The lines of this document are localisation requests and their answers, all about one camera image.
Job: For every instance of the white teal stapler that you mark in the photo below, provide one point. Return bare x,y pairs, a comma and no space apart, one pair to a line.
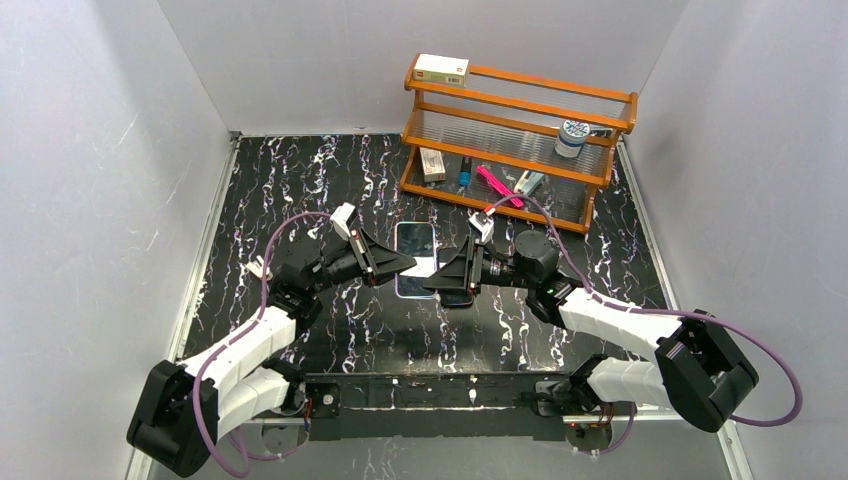
528,182

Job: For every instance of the orange wooden shelf rack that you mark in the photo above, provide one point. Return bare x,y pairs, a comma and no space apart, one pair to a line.
509,122

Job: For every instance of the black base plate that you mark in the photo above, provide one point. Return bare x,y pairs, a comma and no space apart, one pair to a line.
456,405

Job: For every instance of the pink comb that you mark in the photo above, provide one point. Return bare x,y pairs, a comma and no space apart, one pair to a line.
499,187

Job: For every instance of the small white staple box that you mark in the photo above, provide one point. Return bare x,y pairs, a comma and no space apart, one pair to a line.
432,164

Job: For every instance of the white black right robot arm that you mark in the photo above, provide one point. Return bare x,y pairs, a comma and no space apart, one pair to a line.
683,363

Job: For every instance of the blue black marker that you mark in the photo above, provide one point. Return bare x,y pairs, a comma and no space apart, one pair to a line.
464,179

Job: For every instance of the pink-edged black smartphone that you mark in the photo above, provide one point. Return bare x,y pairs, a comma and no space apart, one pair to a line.
452,299

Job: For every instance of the blue white round jar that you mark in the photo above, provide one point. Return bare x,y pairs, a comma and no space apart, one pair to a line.
571,138

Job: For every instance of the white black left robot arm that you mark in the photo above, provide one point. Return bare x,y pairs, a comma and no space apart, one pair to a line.
187,406

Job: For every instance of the white green box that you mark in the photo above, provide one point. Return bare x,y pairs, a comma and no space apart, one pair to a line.
440,69

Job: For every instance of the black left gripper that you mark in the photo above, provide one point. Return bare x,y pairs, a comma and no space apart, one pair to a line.
361,254

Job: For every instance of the lavender phone case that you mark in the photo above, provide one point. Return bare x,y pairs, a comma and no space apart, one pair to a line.
417,240

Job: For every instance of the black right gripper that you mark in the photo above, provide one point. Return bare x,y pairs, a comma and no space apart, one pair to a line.
473,265

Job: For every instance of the aluminium rail frame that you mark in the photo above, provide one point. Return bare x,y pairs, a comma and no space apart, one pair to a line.
684,361

